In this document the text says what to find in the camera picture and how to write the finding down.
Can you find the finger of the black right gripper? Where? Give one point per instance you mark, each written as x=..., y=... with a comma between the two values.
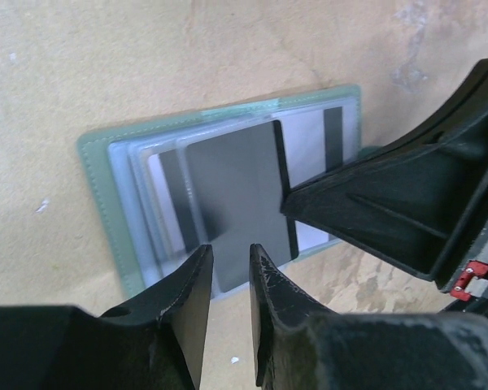
x=415, y=202

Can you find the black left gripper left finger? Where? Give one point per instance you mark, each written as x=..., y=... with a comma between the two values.
x=154, y=340

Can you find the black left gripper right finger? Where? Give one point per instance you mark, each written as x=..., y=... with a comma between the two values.
x=301, y=344

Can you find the teal leather card holder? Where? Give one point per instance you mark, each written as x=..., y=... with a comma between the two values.
x=141, y=184

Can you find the dark grey card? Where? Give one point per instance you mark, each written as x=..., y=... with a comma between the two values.
x=239, y=180

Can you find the white striped card in sleeve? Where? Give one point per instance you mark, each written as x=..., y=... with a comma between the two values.
x=313, y=143

